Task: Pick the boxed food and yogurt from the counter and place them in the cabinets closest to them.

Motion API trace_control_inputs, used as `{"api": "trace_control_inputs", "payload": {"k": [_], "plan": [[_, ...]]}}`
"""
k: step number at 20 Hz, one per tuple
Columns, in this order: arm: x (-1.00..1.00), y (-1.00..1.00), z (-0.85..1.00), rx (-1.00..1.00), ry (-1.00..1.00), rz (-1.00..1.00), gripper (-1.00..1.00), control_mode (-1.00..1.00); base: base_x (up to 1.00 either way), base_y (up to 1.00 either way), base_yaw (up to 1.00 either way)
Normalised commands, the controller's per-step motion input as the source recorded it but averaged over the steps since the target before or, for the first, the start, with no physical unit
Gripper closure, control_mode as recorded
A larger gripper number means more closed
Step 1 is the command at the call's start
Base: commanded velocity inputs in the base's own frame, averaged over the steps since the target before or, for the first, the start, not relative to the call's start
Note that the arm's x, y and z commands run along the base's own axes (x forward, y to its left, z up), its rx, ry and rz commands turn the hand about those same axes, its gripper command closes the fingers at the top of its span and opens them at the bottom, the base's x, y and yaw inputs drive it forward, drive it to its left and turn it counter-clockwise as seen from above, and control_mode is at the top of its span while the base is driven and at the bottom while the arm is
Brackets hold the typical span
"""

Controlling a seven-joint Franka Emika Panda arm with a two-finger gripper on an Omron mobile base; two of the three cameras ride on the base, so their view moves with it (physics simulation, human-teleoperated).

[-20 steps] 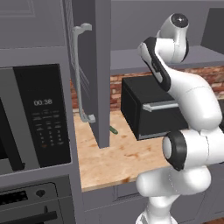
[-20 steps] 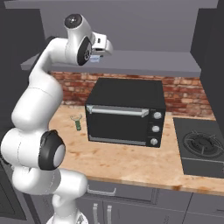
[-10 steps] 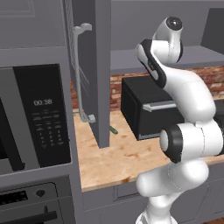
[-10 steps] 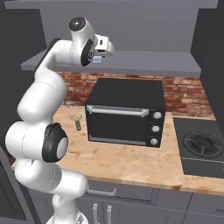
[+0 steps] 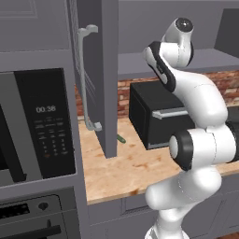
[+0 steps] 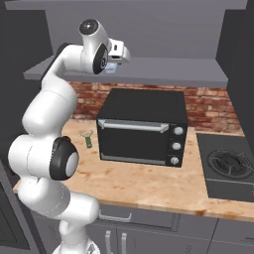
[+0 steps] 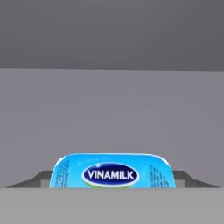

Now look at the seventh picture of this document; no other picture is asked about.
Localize blue yogurt cup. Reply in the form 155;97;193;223
48;152;178;189

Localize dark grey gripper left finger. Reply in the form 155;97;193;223
6;170;53;189

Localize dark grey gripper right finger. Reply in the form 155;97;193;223
172;170;220;189

